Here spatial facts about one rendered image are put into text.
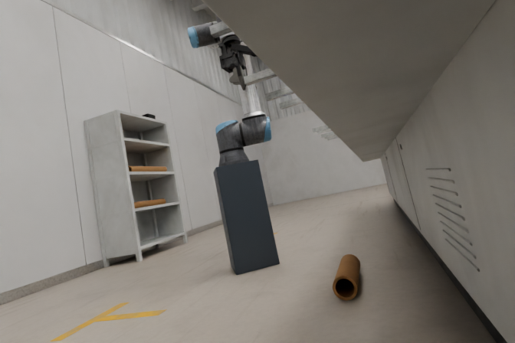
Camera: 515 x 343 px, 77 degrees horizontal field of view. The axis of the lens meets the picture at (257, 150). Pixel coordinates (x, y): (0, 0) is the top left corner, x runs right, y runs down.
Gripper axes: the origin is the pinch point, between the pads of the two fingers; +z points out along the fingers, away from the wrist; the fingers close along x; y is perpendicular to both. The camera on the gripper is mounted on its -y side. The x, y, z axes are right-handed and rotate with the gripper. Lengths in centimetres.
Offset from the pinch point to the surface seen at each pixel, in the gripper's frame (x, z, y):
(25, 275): -68, 72, 233
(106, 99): -185, -100, 239
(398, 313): 16, 82, -37
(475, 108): 73, 36, -52
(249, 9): 98, 30, -35
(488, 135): 74, 40, -52
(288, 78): 83, 30, -33
